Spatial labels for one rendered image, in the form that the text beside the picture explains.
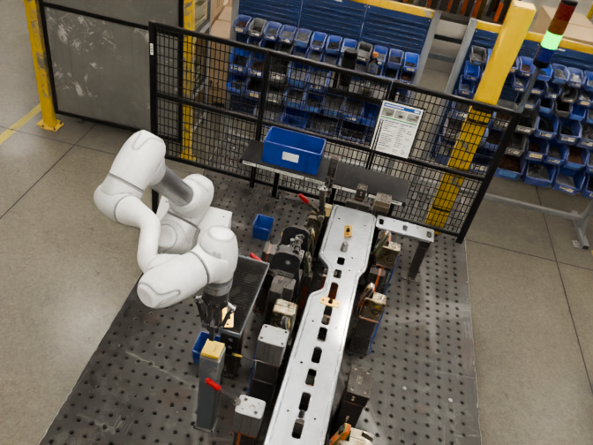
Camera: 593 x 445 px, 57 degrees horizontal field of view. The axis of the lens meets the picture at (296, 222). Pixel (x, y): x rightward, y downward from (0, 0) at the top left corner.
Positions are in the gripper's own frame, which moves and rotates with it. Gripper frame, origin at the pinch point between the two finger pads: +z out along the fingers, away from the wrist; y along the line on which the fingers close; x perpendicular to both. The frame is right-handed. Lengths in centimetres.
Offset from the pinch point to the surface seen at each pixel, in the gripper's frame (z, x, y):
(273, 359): 23.0, 12.8, 19.0
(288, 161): 17, 131, -6
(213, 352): 8.9, -1.6, 1.0
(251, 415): 19.0, -12.8, 18.4
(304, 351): 25.1, 21.6, 28.8
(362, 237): 25, 96, 40
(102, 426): 55, -13, -35
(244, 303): 8.9, 22.2, 4.2
